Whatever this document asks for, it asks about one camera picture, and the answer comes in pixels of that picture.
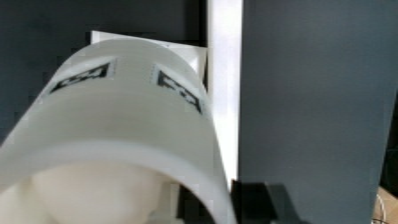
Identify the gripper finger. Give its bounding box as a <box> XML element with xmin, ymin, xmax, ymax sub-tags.
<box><xmin>231</xmin><ymin>181</ymin><xmax>309</xmax><ymax>224</ymax></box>

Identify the white lamp shade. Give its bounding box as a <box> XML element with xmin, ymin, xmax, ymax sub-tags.
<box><xmin>0</xmin><ymin>39</ymin><xmax>236</xmax><ymax>224</ymax></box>

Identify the white U-shaped frame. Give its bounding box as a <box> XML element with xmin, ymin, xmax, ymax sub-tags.
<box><xmin>206</xmin><ymin>0</ymin><xmax>244</xmax><ymax>183</ymax></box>

